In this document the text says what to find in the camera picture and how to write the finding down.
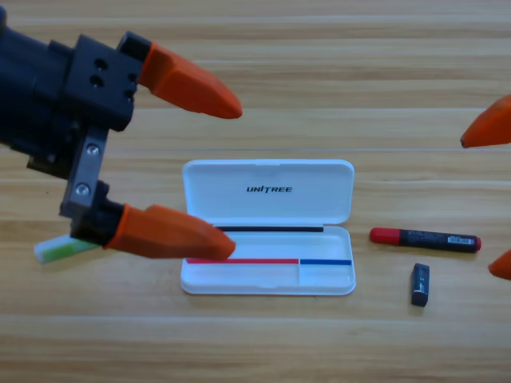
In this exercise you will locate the green and white pen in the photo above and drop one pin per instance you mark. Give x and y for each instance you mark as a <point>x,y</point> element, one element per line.
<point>56,249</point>

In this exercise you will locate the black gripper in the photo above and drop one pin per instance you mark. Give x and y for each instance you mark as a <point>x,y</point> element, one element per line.
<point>48,91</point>

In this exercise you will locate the white Unitree pencil case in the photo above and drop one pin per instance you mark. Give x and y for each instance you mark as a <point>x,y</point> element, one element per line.
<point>279,207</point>

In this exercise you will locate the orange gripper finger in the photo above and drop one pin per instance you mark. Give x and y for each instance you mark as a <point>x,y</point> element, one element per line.
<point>491,127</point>
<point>187,85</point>
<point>503,266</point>
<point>167,233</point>

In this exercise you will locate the red and black marker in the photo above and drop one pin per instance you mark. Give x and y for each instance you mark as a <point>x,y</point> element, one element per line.
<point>423,238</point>

